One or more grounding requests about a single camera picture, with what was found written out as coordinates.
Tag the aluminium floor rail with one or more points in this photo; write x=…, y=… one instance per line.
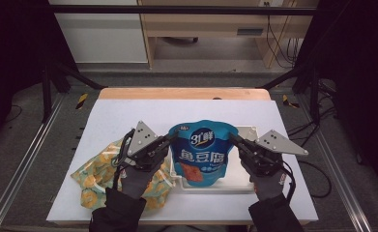
x=338, y=167
x=25, y=154

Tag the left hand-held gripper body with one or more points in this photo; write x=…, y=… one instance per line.
x=143, y=141

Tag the wooden desk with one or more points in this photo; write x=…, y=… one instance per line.
x=206, y=22

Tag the black curtain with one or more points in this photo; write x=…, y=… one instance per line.
x=360, y=80
x=12, y=48

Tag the white cabinet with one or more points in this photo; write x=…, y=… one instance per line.
x=102, y=35

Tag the white plastic tray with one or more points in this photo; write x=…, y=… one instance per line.
x=238, y=180

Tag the person's right hand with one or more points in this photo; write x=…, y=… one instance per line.
x=268, y=187

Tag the person's left hand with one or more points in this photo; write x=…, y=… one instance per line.
x=135, y=182

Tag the blue snack bag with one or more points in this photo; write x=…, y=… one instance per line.
x=202, y=151

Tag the yellow black floor tape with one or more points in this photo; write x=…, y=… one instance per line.
x=81, y=100
x=289, y=101

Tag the black horizontal frame bar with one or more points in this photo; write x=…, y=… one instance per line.
x=177, y=9

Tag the yellow-green snack bag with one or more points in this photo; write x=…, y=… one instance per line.
x=96, y=167

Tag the white table cover board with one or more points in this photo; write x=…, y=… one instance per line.
x=177, y=111

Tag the black metal stand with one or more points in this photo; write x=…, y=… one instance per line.
x=309, y=80
x=52, y=77

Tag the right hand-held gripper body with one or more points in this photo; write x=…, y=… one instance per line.
x=273, y=145

